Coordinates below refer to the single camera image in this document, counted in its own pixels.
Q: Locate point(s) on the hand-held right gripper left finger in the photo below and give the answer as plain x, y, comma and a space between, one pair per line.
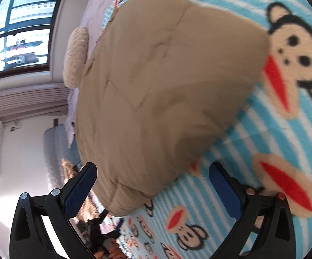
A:
79, 191

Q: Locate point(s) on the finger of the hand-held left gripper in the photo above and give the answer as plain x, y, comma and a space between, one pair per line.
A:
100, 216

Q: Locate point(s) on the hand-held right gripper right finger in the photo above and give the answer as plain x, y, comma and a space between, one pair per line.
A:
224, 191

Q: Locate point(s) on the tan puffer jacket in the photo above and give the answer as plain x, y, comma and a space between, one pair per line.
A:
158, 86

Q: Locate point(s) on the person's left hand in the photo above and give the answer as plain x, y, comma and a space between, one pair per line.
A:
114, 252

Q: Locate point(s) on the grey padded headboard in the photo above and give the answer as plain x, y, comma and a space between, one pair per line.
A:
56, 153

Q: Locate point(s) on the monkey print striped blanket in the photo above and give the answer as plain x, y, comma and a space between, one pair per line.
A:
253, 145

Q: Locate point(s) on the grey pleated curtain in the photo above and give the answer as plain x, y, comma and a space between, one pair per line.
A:
23, 99

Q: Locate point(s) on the round cream knitted cushion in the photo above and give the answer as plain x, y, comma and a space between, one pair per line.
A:
75, 56

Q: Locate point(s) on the dark framed window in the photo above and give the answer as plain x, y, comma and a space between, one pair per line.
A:
23, 32

